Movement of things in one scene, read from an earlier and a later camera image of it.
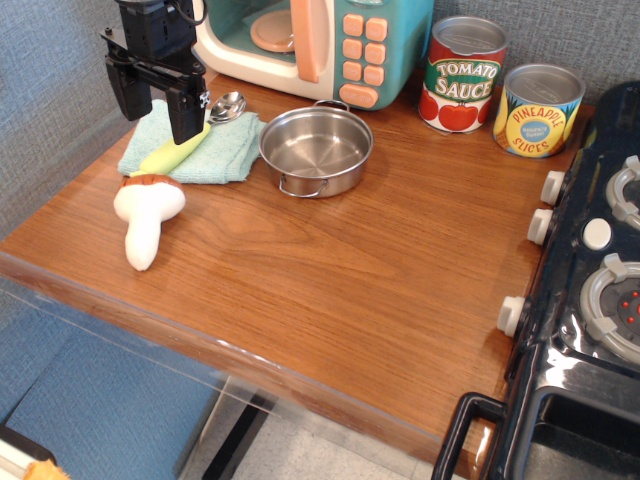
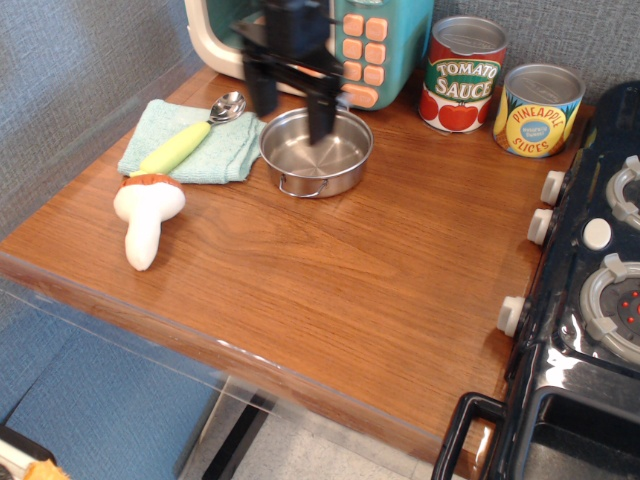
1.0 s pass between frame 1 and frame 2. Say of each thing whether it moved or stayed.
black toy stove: stayed
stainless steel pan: stayed
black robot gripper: moved
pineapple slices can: stayed
